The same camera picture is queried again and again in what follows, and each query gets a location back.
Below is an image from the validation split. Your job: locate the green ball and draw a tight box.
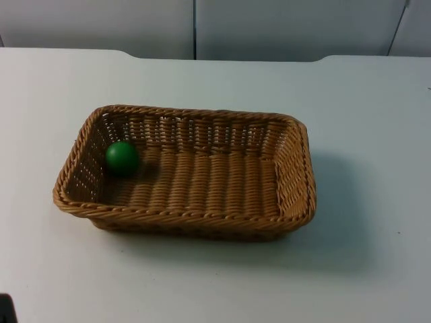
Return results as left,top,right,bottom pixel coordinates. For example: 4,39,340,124
105,141,139,177

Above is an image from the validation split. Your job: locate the pale brown wicker basket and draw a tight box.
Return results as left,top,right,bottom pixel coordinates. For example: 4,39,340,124
52,104,317,243

